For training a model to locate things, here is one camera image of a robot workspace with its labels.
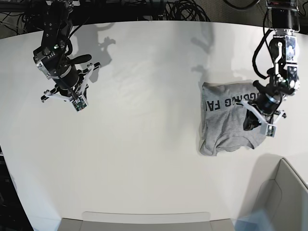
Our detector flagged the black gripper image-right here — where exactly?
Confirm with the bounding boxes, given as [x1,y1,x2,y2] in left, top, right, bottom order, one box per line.
[237,93,286,131]

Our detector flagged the grey T-shirt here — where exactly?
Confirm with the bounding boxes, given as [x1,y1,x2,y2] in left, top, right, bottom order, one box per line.
[200,82,266,156]

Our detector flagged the blue translucent object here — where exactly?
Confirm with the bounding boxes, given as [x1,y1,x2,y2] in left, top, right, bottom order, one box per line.
[232,209,268,231]

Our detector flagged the grey tray bottom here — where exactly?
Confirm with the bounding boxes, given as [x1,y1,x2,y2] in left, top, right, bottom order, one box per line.
[58,211,235,231]

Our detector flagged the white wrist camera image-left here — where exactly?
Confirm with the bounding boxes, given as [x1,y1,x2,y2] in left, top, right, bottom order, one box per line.
[71,95,89,112]

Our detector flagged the black cable bundle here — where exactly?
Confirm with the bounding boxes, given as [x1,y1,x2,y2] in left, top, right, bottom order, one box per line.
[156,0,211,23]

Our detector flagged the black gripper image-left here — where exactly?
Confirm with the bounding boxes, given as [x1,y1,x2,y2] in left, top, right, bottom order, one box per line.
[41,54,101,102]

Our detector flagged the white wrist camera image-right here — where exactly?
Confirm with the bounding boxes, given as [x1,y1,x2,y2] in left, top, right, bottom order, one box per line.
[260,123,277,137]

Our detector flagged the grey bin right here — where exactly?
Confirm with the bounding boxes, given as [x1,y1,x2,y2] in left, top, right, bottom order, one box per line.
[255,159,308,231]

